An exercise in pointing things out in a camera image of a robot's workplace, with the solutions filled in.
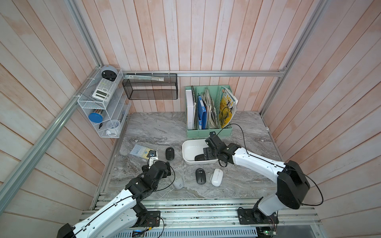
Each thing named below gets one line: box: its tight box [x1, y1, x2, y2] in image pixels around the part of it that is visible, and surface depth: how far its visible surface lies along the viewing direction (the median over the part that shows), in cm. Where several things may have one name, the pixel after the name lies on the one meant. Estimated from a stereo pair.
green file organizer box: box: [184, 85, 233, 139], surface depth 103 cm
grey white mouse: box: [172, 177, 185, 190], surface depth 85 cm
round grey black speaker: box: [99, 65, 118, 82], surface depth 83 cm
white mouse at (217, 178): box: [210, 168, 224, 187], surface depth 87 cm
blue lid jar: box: [88, 112, 104, 124], surface depth 79 cm
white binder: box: [185, 89, 196, 130], surface depth 97 cm
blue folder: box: [197, 95, 207, 130], surface depth 98 cm
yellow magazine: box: [218, 86, 239, 129], surface depth 103 cm
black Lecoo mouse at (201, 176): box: [195, 168, 207, 185], surface depth 88 cm
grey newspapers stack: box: [200, 87, 218, 129], surface depth 100 cm
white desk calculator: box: [91, 78, 117, 101], surface depth 79 cm
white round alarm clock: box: [105, 119, 121, 137], surface depth 93 cm
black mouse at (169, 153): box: [165, 147, 175, 161], surface depth 97 cm
